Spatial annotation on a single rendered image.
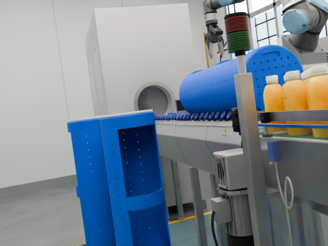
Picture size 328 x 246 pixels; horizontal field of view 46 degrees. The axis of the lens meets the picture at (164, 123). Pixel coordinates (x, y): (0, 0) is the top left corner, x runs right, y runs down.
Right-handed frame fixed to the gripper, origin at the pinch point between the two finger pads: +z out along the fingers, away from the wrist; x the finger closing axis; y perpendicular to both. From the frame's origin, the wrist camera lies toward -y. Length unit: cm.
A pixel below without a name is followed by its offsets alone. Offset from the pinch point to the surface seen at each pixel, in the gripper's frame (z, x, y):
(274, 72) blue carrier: 17, 5, -67
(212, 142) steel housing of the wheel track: 46, 19, -26
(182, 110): 29, 6, 60
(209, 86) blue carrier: 18.2, 19.3, -31.8
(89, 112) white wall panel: 18, 48, 437
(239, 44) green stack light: 12, 43, -114
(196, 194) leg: 85, 13, 29
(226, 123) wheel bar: 37, 16, -40
